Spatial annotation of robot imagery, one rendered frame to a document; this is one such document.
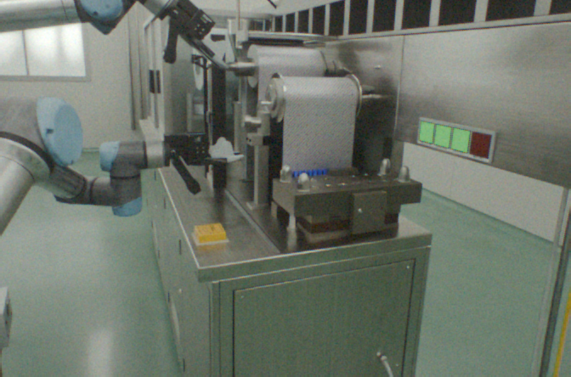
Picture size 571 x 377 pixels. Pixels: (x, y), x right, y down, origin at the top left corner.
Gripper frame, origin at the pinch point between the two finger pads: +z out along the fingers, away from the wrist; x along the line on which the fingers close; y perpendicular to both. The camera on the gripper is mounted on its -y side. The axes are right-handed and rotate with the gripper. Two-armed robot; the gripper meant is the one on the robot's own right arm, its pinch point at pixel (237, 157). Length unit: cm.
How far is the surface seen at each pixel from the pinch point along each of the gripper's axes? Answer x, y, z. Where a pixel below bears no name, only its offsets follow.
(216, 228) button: -10.5, -16.5, -8.5
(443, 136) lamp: -30, 10, 45
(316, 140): -0.3, 4.0, 24.6
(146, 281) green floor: 138, -109, -20
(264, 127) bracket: 7.0, 7.1, 10.5
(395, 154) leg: 13, -5, 64
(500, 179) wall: 146, -67, 279
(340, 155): -0.3, -1.2, 33.1
